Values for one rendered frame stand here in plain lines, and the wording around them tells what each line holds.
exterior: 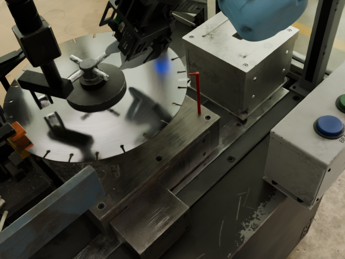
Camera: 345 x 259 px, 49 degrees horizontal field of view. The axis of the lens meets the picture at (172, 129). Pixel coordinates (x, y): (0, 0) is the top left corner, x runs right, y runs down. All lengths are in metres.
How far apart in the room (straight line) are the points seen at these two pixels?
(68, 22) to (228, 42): 0.60
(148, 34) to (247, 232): 0.40
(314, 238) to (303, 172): 0.91
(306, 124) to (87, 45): 0.45
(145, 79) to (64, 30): 0.59
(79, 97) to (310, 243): 1.14
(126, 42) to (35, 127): 0.22
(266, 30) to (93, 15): 0.92
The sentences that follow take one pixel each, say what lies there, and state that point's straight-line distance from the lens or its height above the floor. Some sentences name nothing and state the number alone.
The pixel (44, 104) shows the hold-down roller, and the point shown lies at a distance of 0.66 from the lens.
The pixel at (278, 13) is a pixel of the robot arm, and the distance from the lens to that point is 0.38.
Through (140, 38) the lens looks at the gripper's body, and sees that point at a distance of 0.52.
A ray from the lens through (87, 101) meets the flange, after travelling 0.66.
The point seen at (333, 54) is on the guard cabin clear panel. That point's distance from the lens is 0.91.
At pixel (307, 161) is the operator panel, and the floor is 0.88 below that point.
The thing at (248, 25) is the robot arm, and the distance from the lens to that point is 0.38.
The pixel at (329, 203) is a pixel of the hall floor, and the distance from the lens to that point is 1.67.
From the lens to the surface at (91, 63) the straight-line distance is 0.66.
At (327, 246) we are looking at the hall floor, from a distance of 1.58.
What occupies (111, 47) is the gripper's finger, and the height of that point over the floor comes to 1.04.
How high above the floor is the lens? 1.40
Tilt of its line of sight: 49 degrees down
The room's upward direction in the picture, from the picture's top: 8 degrees counter-clockwise
